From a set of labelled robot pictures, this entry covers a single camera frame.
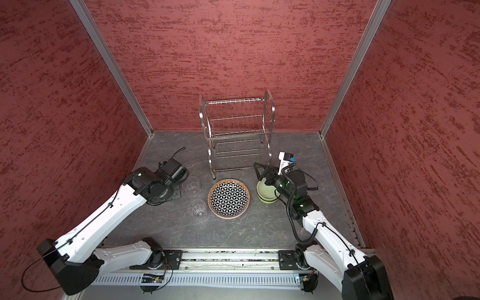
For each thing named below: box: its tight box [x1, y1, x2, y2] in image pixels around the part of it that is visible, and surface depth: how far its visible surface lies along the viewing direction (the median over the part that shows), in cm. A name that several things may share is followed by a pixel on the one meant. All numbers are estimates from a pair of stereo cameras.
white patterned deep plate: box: [207, 178, 251, 220], surface depth 91 cm
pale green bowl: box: [256, 177, 281, 204], surface depth 87 cm
